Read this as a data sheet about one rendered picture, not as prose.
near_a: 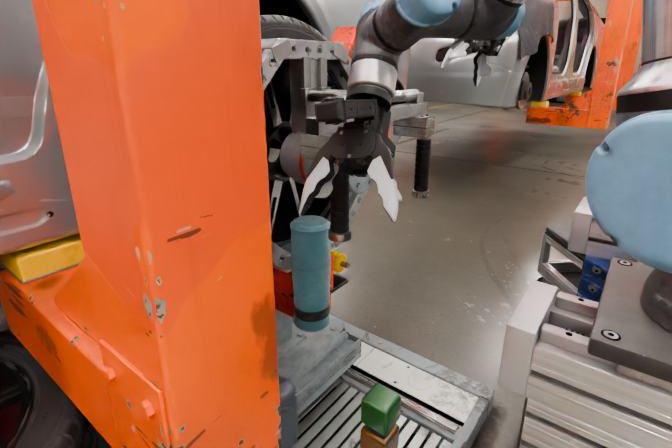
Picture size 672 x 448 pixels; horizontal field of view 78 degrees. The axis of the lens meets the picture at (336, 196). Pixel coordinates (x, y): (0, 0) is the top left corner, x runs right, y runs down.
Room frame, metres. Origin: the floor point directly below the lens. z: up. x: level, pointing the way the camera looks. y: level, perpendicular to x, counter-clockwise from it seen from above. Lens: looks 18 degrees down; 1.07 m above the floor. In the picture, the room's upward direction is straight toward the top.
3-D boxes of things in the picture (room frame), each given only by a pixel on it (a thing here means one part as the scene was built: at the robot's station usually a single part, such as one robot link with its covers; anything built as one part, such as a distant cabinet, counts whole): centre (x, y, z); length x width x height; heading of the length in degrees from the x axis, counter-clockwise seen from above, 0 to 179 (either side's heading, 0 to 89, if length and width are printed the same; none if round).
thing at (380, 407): (0.43, -0.06, 0.64); 0.04 x 0.04 x 0.04; 52
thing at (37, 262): (0.77, 0.59, 0.71); 0.14 x 0.14 x 0.05; 52
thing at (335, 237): (0.73, -0.01, 0.83); 0.04 x 0.04 x 0.16
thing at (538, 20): (3.60, -1.55, 1.36); 0.71 x 0.30 x 0.51; 142
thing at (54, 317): (0.67, 0.46, 0.69); 0.52 x 0.17 x 0.35; 52
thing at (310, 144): (0.75, 0.02, 0.93); 0.09 x 0.05 x 0.05; 52
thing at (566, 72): (5.47, -1.97, 1.49); 4.95 x 1.86 x 1.59; 142
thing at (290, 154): (0.97, 0.02, 0.85); 0.21 x 0.14 x 0.14; 52
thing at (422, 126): (1.02, -0.19, 0.93); 0.09 x 0.05 x 0.05; 52
